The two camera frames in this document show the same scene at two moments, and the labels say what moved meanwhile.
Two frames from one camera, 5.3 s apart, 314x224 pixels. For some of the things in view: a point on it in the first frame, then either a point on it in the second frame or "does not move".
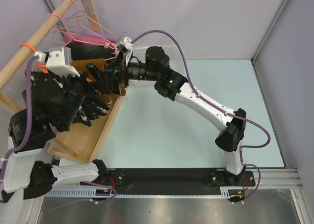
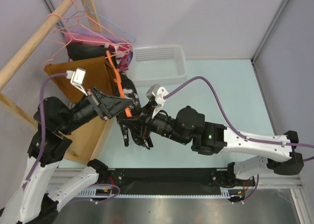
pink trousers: [72, 38] does not move
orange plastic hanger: [42, 65] → [117, 80]
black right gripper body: [122, 70] → [145, 118]
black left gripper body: [78, 90] → [93, 98]
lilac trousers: [100, 35] does not move
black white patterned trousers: [65, 99] → [131, 105]
